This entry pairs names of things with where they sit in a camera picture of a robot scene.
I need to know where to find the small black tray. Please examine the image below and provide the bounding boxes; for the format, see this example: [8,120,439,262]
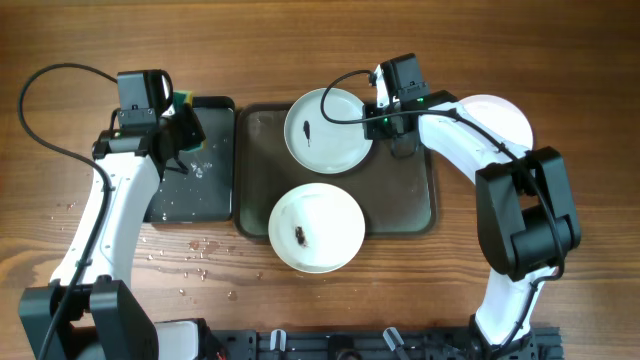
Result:
[144,96,235,224]

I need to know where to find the green yellow sponge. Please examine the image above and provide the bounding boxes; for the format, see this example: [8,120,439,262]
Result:
[172,90,206,152]

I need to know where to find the white plate with dark smear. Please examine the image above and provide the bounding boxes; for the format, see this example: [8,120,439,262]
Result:
[460,94,534,150]

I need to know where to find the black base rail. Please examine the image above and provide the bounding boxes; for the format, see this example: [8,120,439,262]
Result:
[149,318,564,360]

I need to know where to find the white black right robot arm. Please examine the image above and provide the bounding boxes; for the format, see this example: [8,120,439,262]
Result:
[363,53,581,359]

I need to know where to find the large dark brown tray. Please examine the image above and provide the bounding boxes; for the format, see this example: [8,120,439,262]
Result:
[232,103,437,242]

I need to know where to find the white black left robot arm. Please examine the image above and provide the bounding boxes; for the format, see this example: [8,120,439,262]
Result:
[19,70,207,359]

